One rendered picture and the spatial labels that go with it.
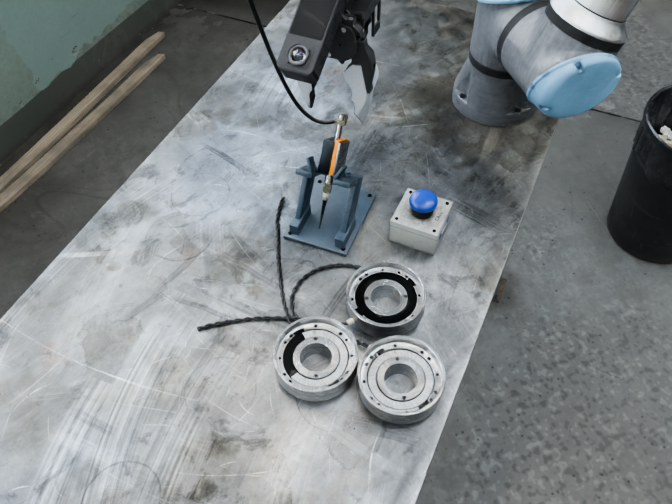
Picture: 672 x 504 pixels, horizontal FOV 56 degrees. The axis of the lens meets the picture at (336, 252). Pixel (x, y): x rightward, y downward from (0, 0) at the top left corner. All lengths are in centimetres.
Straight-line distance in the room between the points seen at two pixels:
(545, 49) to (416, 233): 30
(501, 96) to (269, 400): 62
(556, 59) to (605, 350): 109
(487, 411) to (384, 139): 86
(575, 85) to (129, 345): 69
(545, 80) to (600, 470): 105
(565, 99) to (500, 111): 18
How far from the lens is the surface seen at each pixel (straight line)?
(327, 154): 88
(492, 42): 104
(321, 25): 73
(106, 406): 85
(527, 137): 112
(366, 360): 79
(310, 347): 81
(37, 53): 252
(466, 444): 166
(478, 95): 111
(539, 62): 95
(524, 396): 174
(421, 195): 89
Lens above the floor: 153
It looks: 52 degrees down
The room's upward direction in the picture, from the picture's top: 2 degrees counter-clockwise
